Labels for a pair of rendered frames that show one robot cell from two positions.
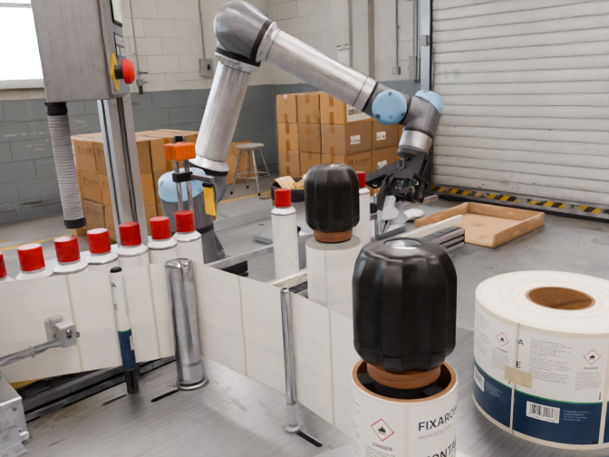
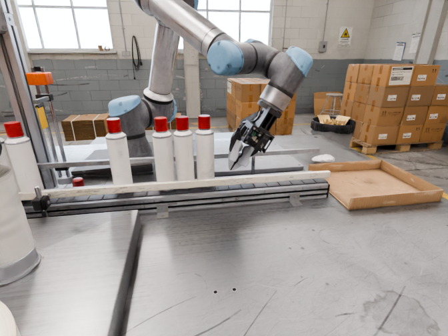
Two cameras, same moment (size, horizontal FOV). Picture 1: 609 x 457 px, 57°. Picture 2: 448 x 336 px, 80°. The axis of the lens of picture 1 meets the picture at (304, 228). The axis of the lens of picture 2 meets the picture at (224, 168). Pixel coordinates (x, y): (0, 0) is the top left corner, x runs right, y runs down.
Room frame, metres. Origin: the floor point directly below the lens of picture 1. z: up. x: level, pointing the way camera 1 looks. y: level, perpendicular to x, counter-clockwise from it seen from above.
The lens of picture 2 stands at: (0.71, -0.57, 1.23)
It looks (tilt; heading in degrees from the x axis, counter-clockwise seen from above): 22 degrees down; 33
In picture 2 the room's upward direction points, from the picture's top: straight up
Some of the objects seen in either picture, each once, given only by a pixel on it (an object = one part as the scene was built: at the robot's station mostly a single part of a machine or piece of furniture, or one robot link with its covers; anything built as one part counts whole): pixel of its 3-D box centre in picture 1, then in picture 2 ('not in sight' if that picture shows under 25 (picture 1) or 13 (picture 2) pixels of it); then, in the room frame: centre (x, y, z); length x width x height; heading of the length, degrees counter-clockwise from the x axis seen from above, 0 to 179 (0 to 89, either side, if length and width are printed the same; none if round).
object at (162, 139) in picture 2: not in sight; (163, 155); (1.20, -0.05, 0.98); 0.05 x 0.05 x 0.20
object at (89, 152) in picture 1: (137, 187); (257, 109); (4.76, 1.40, 0.45); 1.20 x 0.84 x 0.89; 43
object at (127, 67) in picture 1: (124, 72); not in sight; (0.92, 0.27, 1.33); 0.04 x 0.03 x 0.04; 8
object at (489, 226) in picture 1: (479, 222); (367, 181); (1.65, -0.53, 0.85); 0.30 x 0.26 x 0.04; 133
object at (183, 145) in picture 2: not in sight; (184, 153); (1.24, -0.09, 0.98); 0.05 x 0.05 x 0.20
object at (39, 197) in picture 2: not in sight; (43, 208); (0.95, 0.11, 0.89); 0.03 x 0.03 x 0.12; 43
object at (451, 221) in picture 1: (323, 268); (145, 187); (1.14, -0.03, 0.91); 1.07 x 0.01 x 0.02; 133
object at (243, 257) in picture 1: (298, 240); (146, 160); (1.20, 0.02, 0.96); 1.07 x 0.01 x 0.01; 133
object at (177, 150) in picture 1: (196, 223); (48, 132); (1.04, 0.21, 1.05); 0.10 x 0.04 x 0.33; 43
